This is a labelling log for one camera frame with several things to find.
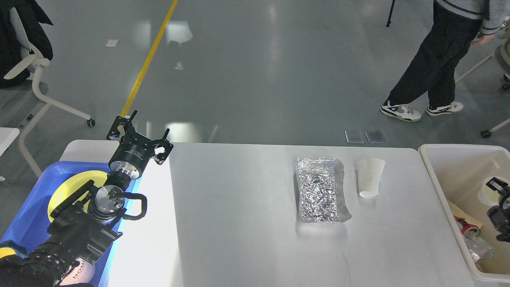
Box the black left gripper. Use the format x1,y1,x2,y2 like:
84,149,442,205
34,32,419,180
107,111,174,179

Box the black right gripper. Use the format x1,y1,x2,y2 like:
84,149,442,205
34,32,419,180
486,177,510,243

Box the white paper cup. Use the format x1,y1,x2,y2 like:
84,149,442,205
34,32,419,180
478,176,501,206
356,158,386,199

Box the brown paper bag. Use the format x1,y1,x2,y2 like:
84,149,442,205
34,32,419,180
447,199,510,275

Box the crushed red can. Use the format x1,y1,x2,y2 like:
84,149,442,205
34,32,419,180
454,216,481,240

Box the clear plastic bag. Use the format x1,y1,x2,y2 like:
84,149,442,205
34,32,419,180
464,237,494,263

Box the yellow plate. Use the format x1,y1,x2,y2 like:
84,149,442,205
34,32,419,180
47,170,107,222

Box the pink mug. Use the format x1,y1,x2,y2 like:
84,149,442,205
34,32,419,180
60,258,96,286

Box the silver foil bag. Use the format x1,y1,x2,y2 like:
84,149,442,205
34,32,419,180
296,157,352,224

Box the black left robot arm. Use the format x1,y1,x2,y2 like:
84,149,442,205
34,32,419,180
1,111,174,287

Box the person hand at hip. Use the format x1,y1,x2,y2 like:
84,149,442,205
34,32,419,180
471,33,496,45

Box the beige plastic bin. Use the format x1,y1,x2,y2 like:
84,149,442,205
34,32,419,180
419,145,510,287

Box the white chair leg with caster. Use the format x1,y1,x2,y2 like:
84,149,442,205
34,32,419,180
480,118,510,139

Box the white green sneaker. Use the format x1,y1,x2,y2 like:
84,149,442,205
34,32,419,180
426,100,464,116
380,100,422,122

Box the white office chair right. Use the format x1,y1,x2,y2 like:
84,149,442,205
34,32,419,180
455,16,510,91

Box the white office chair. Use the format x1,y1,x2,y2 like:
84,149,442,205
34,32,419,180
455,16,510,91
4,8,96,178

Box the white office chair left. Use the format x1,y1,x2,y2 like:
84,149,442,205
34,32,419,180
4,8,96,178

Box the white side table corner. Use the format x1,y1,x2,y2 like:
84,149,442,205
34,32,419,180
0,127,20,156

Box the person legs black trousers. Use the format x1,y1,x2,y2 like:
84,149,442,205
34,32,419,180
387,2,482,108

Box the floor socket plate right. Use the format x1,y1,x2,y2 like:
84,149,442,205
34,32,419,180
365,130,386,144

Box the floor socket plate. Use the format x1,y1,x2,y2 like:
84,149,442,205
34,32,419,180
345,130,365,145
365,130,386,144

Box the floor socket plate left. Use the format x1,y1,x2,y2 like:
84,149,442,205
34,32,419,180
345,130,365,145

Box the blue mug yellow inside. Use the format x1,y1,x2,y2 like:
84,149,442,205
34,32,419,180
0,240,27,258

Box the black jacket on chair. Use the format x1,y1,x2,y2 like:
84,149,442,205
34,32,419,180
0,0,53,89

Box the person grey striped sweater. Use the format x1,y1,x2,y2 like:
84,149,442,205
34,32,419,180
435,0,510,35

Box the black tripod leg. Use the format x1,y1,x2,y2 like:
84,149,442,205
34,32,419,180
385,0,396,28

